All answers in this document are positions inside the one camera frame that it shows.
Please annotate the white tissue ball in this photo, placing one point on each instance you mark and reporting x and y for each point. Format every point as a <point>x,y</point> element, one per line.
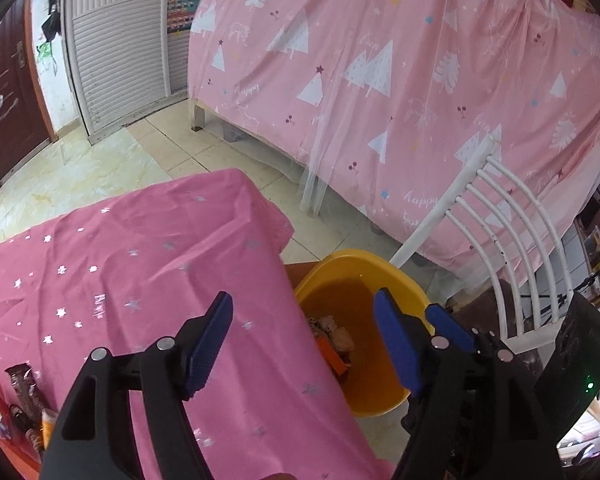
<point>342,340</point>

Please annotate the white metal chair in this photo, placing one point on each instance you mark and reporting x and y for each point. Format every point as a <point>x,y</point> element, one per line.
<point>430,218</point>

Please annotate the pile of snack wrappers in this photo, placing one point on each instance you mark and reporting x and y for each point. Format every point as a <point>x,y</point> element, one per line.
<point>25,390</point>

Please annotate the dark brown door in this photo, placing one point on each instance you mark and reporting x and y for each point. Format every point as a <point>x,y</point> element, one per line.
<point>10,110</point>

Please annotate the pink star tablecloth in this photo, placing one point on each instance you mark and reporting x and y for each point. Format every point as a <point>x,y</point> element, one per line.
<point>155,260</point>

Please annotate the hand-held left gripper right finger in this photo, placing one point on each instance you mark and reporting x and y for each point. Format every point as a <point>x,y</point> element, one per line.
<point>397,340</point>

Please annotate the black hanging bag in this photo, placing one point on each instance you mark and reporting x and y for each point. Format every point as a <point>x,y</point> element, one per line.
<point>51,24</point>

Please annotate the pink tree print curtain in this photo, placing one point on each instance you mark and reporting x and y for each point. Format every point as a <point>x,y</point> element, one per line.
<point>380,60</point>

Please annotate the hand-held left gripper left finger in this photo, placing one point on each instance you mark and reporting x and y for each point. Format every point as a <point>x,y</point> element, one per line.
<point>207,345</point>

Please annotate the brown wooden stool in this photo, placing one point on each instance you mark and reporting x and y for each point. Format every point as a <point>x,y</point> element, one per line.
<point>297,272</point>

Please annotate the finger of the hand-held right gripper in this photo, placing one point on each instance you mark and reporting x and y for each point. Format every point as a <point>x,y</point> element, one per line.
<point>450,325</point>

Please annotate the orange cardboard box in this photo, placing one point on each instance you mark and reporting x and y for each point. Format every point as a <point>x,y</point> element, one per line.
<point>17,462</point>
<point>332,355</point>

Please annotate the white louvered wardrobe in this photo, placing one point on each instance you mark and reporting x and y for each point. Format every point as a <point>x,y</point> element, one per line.
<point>115,60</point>

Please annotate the yellow plastic basin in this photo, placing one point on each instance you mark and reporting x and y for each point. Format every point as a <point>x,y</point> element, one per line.
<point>350,375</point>

